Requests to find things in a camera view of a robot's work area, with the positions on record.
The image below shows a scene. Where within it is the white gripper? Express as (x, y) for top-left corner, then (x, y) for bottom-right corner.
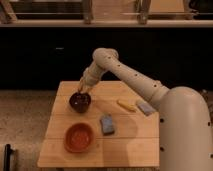
(78, 67), (102, 94)

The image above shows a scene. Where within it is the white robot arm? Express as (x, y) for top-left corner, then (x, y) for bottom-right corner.
(79, 48), (213, 171)

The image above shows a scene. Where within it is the orange bowl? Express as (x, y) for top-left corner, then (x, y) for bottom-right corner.
(63, 122), (94, 153)

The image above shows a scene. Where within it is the blue sponge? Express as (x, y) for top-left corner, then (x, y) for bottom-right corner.
(100, 115), (115, 135)

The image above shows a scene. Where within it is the wooden table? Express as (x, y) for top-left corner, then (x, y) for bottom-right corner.
(38, 81), (159, 168)

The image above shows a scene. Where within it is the yellow banana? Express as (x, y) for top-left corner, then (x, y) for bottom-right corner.
(117, 100), (136, 112)

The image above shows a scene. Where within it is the grey blue cloth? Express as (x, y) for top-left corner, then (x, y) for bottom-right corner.
(136, 101), (156, 116)

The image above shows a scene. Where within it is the black object at floor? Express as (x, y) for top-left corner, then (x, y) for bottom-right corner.
(3, 144), (14, 171)

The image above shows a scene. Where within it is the wooden railing shelf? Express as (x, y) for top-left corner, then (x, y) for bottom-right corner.
(0, 0), (213, 28)

